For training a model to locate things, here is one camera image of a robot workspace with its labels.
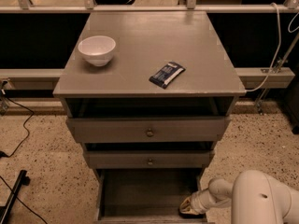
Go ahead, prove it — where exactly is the grey wooden drawer cabinet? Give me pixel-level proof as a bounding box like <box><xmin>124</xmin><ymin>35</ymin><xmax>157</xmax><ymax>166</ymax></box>
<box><xmin>52</xmin><ymin>10</ymin><xmax>247</xmax><ymax>185</ymax></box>

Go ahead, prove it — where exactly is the metal diagonal strut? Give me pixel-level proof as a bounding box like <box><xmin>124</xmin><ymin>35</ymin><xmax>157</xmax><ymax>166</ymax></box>
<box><xmin>255</xmin><ymin>32</ymin><xmax>299</xmax><ymax>115</ymax></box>

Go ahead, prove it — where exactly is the black stand leg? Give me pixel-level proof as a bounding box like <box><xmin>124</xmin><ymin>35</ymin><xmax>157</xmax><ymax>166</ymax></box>
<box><xmin>0</xmin><ymin>170</ymin><xmax>30</xmax><ymax>224</ymax></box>

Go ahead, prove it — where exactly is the white cable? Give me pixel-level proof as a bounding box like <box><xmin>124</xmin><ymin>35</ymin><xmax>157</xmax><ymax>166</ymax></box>
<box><xmin>245</xmin><ymin>2</ymin><xmax>282</xmax><ymax>93</ymax></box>

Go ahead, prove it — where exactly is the metal railing frame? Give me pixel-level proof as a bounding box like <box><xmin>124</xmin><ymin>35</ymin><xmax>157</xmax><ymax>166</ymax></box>
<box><xmin>0</xmin><ymin>0</ymin><xmax>299</xmax><ymax>13</ymax></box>

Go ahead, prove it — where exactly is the grey drawer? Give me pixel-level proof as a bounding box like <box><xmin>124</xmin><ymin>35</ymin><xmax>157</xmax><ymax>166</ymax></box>
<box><xmin>83</xmin><ymin>150</ymin><xmax>214</xmax><ymax>169</ymax></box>
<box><xmin>94</xmin><ymin>169</ymin><xmax>213</xmax><ymax>224</ymax></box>
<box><xmin>66</xmin><ymin>117</ymin><xmax>230</xmax><ymax>143</ymax></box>

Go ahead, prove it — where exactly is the white ceramic bowl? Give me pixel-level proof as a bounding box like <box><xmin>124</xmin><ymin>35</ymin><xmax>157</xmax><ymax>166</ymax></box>
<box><xmin>78</xmin><ymin>35</ymin><xmax>116</xmax><ymax>66</ymax></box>

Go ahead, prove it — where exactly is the grey bottom drawer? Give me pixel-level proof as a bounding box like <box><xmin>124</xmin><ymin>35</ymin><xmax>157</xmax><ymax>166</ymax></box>
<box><xmin>94</xmin><ymin>169</ymin><xmax>213</xmax><ymax>224</ymax></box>

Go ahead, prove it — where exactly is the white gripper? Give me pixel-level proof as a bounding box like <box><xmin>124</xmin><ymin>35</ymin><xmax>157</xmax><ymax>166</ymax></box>
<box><xmin>179</xmin><ymin>189</ymin><xmax>213</xmax><ymax>216</ymax></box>

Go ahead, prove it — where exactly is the black floor cable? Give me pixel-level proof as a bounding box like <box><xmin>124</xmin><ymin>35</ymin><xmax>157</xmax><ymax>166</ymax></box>
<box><xmin>0</xmin><ymin>87</ymin><xmax>36</xmax><ymax>159</ymax></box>

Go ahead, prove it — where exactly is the thin black cable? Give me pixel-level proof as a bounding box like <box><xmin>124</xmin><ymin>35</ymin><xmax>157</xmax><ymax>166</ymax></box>
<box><xmin>0</xmin><ymin>175</ymin><xmax>50</xmax><ymax>224</ymax></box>

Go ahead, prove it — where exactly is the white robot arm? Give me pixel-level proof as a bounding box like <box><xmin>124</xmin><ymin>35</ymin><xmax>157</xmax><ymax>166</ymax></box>
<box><xmin>179</xmin><ymin>170</ymin><xmax>299</xmax><ymax>224</ymax></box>

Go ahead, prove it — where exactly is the blue snack packet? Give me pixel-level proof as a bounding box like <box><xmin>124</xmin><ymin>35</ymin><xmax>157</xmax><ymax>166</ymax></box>
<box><xmin>149</xmin><ymin>62</ymin><xmax>185</xmax><ymax>89</ymax></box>

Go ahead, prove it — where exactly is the grey middle drawer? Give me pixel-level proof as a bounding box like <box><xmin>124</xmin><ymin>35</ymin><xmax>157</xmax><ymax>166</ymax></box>
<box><xmin>83</xmin><ymin>150</ymin><xmax>214</xmax><ymax>169</ymax></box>

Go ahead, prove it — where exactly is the grey top drawer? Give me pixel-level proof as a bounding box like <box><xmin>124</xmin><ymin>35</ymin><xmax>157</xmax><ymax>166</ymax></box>
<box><xmin>66</xmin><ymin>117</ymin><xmax>230</xmax><ymax>143</ymax></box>

